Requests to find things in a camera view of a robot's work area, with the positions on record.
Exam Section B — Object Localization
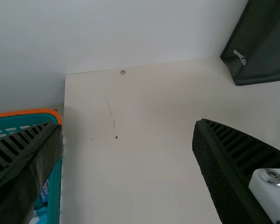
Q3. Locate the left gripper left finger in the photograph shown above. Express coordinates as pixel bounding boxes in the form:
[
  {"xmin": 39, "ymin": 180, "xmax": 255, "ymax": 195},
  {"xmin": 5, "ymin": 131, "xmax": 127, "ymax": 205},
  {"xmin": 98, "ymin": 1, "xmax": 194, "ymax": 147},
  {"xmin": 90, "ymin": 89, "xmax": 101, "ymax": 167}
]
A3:
[{"xmin": 0, "ymin": 121, "xmax": 64, "ymax": 224}]

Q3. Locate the dark grey bag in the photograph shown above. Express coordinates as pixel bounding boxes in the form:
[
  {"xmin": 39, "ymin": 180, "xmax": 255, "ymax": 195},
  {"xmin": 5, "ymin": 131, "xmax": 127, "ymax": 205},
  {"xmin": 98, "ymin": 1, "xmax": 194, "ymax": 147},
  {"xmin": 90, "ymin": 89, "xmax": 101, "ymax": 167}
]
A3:
[{"xmin": 219, "ymin": 0, "xmax": 280, "ymax": 86}]

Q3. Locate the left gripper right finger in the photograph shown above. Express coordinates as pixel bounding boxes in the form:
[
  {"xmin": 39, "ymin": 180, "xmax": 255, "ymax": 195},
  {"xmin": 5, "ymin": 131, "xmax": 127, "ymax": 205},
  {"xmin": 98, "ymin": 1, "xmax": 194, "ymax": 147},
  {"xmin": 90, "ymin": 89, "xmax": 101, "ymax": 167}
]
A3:
[{"xmin": 191, "ymin": 118, "xmax": 280, "ymax": 224}]

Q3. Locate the teal shopping basket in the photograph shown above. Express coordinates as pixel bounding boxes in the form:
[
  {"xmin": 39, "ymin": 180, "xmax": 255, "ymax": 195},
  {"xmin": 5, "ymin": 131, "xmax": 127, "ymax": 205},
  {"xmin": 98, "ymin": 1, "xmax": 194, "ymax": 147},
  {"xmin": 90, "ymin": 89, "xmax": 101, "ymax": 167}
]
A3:
[{"xmin": 0, "ymin": 107, "xmax": 63, "ymax": 224}]

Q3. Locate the rectangular tin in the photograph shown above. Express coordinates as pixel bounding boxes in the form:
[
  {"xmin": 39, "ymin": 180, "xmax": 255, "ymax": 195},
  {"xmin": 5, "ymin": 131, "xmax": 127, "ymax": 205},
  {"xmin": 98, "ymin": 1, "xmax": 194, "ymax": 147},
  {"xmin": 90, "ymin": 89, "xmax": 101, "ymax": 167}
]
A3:
[{"xmin": 25, "ymin": 174, "xmax": 51, "ymax": 224}]

